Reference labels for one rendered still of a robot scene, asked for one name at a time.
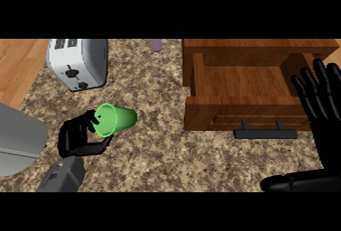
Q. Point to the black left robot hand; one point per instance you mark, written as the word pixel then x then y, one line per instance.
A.
pixel 72 138

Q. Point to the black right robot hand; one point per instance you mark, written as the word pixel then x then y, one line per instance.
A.
pixel 321 126

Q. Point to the green cup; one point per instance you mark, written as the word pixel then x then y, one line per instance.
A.
pixel 115 119

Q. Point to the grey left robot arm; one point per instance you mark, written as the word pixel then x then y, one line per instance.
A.
pixel 62 176

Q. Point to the wooden drawer front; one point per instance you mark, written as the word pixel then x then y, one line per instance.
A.
pixel 246 115

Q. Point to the wooden drawer cabinet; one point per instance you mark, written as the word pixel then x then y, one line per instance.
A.
pixel 252 60

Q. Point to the silver toaster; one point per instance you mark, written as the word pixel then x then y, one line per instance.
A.
pixel 79 61

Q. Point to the small grey purple object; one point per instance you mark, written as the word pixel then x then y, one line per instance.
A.
pixel 155 44

